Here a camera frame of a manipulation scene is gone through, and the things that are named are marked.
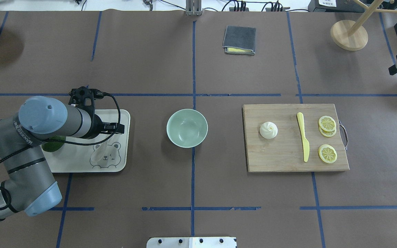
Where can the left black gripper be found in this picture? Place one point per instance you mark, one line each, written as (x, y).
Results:
(97, 126)

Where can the translucent white plastic spoon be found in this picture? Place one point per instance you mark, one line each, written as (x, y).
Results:
(99, 150)

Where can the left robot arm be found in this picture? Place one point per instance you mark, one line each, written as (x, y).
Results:
(27, 183)

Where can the light green bowl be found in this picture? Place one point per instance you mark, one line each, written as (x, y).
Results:
(187, 128)

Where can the white steamed bun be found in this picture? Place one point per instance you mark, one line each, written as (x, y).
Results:
(268, 130)

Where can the cream bear serving tray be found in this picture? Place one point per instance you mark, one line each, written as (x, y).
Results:
(76, 158)

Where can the wooden mug tree stand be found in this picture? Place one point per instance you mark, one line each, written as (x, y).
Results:
(351, 35)

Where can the lemon slice under upper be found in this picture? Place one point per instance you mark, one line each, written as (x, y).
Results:
(326, 133)

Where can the yellow plastic knife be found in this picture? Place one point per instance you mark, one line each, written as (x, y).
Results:
(305, 142)

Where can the lower lemon slice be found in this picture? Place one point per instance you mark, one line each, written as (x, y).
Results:
(327, 153)

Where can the wooden cutting board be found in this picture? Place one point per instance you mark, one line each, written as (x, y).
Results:
(284, 153)

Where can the grey folded cloth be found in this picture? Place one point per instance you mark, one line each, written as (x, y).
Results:
(239, 40)

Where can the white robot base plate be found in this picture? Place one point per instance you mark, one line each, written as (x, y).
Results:
(192, 242)

